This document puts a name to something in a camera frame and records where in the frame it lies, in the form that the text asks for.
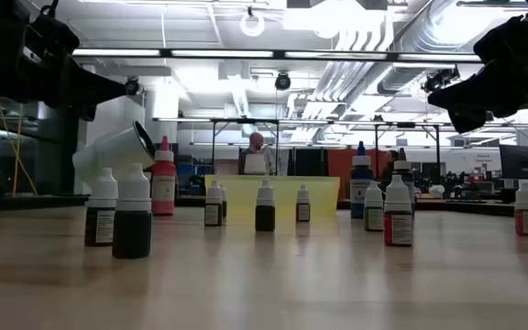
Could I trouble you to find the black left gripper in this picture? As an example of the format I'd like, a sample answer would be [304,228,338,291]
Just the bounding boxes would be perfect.
[14,8,128,123]

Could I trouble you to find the large purple food coloring bottle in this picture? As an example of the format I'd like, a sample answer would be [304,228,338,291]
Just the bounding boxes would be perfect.
[391,147,416,216]

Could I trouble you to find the large pink food coloring bottle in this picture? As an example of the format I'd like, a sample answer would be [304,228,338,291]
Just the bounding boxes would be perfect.
[151,135,177,216]

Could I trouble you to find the small brown food coloring bottle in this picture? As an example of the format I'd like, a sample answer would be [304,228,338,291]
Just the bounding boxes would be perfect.
[83,167,119,248]

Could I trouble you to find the large blue food coloring bottle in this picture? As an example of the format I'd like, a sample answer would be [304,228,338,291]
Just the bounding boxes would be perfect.
[349,140,375,220]

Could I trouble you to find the small green food coloring bottle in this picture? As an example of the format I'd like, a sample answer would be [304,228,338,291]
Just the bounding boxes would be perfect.
[111,162,153,259]

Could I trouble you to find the small yellow-green food coloring bottle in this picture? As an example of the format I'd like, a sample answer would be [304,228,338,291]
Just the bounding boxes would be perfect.
[363,180,385,232]

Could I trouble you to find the small dark food coloring bottle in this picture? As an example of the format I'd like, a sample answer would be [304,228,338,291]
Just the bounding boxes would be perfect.
[203,179,224,227]

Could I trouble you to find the small red-brown food coloring bottle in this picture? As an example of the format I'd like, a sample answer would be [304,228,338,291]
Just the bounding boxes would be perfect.
[295,183,312,223]

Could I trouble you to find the small black food coloring bottle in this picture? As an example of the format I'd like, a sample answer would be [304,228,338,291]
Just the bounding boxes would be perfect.
[254,179,276,233]

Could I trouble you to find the small red food coloring bottle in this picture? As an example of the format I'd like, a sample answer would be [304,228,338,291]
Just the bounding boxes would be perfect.
[383,174,414,248]

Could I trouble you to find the black ceiling spotlight cluster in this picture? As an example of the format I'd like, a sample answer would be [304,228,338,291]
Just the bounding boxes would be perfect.
[421,66,461,95]

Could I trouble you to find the white spotlight lamp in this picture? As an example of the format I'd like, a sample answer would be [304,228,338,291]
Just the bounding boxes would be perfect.
[71,119,158,193]

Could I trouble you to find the black computer monitor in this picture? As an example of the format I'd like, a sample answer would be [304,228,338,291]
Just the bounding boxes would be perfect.
[499,144,528,182]

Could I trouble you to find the person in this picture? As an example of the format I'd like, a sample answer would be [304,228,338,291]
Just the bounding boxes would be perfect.
[379,149,401,184]
[237,131,275,176]

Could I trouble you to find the black overhead light bar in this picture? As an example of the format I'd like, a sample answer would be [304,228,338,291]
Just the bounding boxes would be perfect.
[71,47,483,64]

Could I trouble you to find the orange partition panel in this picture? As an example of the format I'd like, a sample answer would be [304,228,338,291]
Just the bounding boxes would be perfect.
[327,147,401,184]

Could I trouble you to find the white tapered background object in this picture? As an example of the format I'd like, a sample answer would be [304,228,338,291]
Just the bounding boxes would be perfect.
[244,153,268,176]

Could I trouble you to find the yellow translucent plastic bin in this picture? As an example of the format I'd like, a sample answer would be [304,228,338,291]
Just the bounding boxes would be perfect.
[203,174,341,226]

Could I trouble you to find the yellow hanging cable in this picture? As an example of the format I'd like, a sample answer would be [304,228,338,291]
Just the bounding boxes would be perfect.
[0,95,39,197]

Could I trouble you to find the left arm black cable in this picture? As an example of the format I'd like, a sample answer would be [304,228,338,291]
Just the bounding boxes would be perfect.
[43,0,62,22]

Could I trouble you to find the black aluminium table frame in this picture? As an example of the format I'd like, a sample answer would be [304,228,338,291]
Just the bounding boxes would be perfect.
[0,192,528,221]

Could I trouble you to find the black background rig frame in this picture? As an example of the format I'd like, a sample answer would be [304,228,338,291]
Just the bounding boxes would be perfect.
[153,116,444,176]

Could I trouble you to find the white ring ceiling lamp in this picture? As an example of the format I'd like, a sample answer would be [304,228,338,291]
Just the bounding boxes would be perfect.
[239,7,267,39]

